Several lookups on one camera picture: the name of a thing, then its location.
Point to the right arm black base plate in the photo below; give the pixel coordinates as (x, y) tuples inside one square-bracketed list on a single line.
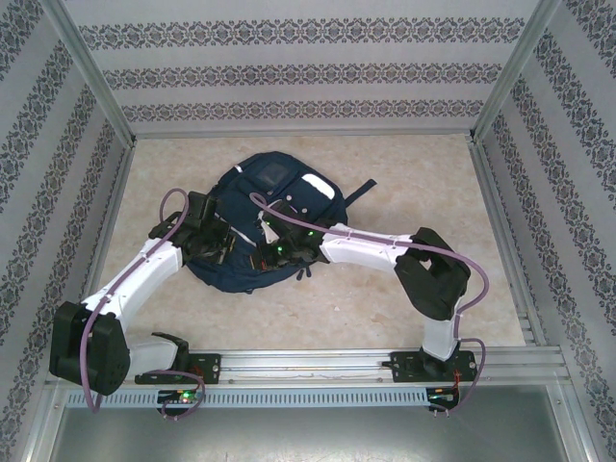
[(402, 368)]

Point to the aluminium mounting rail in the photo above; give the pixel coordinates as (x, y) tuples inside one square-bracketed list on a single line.
[(298, 368)]

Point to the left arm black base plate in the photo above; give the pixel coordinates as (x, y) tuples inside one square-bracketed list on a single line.
[(212, 368)]

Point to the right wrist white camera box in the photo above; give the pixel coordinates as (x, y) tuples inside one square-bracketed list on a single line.
[(269, 228)]

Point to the aluminium frame post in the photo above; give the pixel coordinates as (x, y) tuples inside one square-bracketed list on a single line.
[(515, 67), (91, 77)]

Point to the navy blue backpack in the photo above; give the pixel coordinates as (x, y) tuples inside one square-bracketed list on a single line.
[(226, 279)]

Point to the grey metal panel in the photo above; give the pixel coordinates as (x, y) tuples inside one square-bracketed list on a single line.
[(308, 438)]

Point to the aluminium side frame rail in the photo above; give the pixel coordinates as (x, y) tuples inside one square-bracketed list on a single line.
[(118, 192), (491, 192)]

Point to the aluminium rear frame bar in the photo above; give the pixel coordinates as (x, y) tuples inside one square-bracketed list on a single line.
[(216, 134)]

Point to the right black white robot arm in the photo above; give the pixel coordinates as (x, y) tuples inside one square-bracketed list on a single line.
[(433, 284)]

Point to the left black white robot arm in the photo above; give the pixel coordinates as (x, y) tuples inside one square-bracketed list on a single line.
[(139, 279)]

